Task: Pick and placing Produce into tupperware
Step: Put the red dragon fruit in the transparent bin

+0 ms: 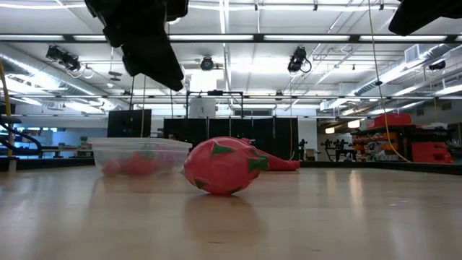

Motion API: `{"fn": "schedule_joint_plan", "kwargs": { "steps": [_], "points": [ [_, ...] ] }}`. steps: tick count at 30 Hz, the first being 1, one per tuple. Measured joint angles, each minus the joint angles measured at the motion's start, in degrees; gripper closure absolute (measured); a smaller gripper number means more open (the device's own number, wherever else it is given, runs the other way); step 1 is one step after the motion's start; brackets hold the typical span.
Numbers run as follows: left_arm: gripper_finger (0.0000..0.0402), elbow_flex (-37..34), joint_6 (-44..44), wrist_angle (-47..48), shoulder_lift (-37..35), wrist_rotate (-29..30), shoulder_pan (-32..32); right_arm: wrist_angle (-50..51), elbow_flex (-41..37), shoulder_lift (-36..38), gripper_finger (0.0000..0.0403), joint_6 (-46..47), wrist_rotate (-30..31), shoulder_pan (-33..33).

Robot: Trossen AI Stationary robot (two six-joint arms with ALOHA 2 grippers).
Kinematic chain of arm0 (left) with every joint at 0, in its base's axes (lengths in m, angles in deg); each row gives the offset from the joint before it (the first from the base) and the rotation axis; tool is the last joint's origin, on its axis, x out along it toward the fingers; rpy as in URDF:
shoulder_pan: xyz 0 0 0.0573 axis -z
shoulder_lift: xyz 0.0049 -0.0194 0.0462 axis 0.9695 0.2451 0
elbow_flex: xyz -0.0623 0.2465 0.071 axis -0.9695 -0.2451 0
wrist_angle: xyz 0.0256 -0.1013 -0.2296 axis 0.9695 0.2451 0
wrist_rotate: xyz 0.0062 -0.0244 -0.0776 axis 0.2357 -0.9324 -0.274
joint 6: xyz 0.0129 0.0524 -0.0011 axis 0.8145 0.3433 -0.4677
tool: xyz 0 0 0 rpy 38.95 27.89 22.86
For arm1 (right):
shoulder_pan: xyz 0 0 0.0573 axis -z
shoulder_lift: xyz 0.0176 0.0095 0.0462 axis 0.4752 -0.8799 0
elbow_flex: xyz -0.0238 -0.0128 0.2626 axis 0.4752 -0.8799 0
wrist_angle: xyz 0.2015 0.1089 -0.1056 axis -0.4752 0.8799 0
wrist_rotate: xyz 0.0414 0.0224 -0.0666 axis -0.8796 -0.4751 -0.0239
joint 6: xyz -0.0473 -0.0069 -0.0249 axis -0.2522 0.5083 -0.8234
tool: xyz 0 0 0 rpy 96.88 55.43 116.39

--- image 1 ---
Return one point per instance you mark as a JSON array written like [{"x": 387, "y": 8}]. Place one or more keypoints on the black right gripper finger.
[
  {"x": 402, "y": 11},
  {"x": 426, "y": 14}
]

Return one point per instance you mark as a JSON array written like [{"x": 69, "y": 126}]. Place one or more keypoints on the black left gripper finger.
[
  {"x": 159, "y": 61},
  {"x": 130, "y": 68}
]

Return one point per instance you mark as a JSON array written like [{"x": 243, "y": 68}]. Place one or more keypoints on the red toy strawberry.
[{"x": 139, "y": 166}]

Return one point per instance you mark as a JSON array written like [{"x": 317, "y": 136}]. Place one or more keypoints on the pink toy raspberry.
[{"x": 111, "y": 168}]

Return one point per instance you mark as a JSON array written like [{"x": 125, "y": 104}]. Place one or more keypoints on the pink toy dragon fruit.
[{"x": 223, "y": 166}]

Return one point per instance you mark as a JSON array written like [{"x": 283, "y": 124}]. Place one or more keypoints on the clear plastic tupperware container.
[{"x": 144, "y": 142}]

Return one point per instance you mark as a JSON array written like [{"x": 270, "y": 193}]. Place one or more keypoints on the white ceiling vent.
[{"x": 417, "y": 53}]

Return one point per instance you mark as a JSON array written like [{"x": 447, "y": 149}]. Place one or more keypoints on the black ceiling spotlight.
[
  {"x": 206, "y": 64},
  {"x": 66, "y": 59},
  {"x": 296, "y": 61}
]

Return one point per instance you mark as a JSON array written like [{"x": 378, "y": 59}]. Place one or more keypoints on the small black partition panel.
[{"x": 128, "y": 122}]

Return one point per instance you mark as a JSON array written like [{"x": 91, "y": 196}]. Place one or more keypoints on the wide black partition panel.
[{"x": 216, "y": 128}]

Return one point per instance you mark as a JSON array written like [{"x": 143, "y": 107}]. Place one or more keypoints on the red storage box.
[{"x": 390, "y": 121}]

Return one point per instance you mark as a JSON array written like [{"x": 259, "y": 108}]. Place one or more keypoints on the red plastic crate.
[{"x": 431, "y": 151}]

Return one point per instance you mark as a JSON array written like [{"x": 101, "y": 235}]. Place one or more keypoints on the red cloth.
[{"x": 281, "y": 164}]

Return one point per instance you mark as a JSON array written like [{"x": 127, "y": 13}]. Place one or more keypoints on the black gantry frame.
[{"x": 215, "y": 92}]

